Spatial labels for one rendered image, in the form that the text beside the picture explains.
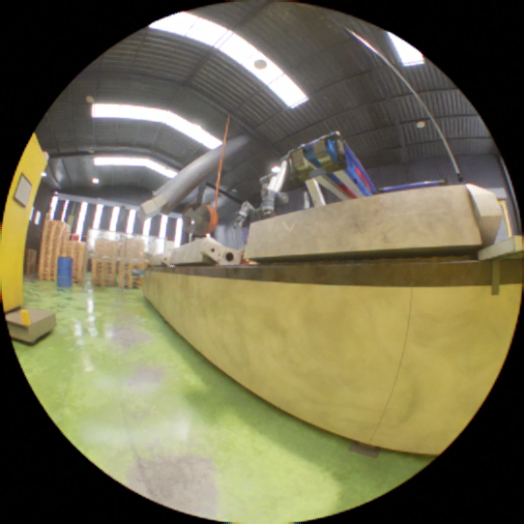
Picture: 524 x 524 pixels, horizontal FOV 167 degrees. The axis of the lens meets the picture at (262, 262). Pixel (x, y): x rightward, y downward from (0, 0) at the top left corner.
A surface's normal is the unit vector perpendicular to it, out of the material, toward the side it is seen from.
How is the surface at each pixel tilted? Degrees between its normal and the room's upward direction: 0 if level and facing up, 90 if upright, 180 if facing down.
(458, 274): 90
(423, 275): 90
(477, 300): 90
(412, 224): 80
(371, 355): 90
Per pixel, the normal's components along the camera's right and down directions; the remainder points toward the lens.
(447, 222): -0.70, -0.25
